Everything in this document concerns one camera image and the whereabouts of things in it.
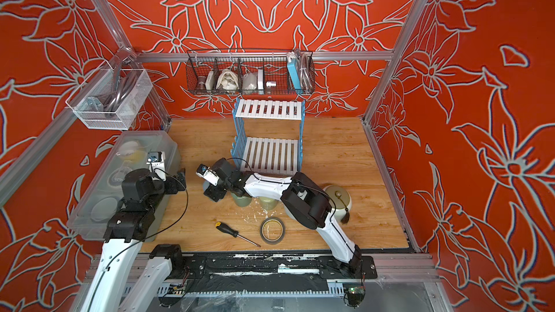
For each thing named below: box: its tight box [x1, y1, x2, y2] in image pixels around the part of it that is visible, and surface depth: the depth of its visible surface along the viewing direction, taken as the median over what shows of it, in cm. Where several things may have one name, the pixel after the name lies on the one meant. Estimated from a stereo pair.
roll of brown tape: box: [259, 216, 286, 245], surface depth 81 cm
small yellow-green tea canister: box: [258, 196, 279, 211], surface depth 87 cm
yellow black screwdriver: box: [215, 221, 261, 248], surface depth 82 cm
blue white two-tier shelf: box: [230, 96, 306, 175], surface depth 104 cm
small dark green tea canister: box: [231, 192, 253, 208], surface depth 89 cm
